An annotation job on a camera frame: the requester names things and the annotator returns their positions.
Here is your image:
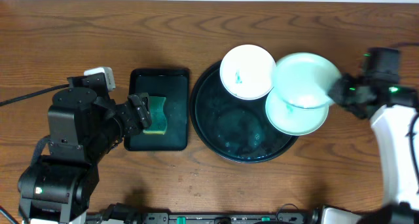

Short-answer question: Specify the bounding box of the green yellow sponge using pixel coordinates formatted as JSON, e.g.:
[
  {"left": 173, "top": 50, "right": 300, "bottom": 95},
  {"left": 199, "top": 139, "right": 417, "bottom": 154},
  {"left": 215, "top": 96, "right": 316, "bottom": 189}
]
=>
[{"left": 143, "top": 96, "right": 168, "bottom": 135}]

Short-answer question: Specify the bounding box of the pale green plate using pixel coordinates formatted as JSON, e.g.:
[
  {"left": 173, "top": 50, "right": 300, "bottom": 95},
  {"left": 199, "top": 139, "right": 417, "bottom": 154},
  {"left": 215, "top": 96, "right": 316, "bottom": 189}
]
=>
[{"left": 272, "top": 52, "right": 342, "bottom": 109}]

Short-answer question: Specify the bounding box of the mint green plate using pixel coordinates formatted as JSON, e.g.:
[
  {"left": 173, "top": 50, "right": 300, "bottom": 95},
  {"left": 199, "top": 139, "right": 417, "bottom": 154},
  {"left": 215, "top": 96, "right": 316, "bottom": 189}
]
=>
[{"left": 265, "top": 89, "right": 329, "bottom": 136}]

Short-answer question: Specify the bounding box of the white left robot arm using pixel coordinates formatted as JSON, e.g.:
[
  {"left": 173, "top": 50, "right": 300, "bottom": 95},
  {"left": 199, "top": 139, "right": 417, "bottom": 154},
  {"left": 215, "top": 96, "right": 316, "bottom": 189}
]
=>
[{"left": 18, "top": 87, "right": 151, "bottom": 223}]

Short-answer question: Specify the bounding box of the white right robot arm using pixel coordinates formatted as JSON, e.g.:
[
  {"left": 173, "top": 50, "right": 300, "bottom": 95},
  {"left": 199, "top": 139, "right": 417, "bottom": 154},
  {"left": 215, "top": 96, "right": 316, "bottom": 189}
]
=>
[{"left": 319, "top": 74, "right": 418, "bottom": 223}]

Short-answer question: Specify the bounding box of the black rectangular tray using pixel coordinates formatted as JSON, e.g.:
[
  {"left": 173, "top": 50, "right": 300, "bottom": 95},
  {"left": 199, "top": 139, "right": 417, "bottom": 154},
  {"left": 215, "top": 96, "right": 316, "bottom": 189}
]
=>
[{"left": 124, "top": 69, "right": 189, "bottom": 151}]

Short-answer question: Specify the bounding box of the black round tray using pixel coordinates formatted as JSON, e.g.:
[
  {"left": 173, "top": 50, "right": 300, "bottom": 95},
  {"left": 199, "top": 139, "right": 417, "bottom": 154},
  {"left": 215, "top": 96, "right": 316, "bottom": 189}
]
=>
[{"left": 189, "top": 61, "right": 298, "bottom": 163}]

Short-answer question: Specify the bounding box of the white plate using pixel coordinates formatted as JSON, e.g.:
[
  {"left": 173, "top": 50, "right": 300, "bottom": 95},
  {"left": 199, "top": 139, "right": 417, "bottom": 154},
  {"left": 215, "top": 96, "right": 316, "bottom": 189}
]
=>
[{"left": 219, "top": 45, "right": 276, "bottom": 100}]

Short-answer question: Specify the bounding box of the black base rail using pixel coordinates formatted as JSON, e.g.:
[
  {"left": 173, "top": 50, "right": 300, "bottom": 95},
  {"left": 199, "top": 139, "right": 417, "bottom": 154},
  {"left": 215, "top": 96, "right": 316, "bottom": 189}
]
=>
[{"left": 85, "top": 203, "right": 321, "bottom": 224}]

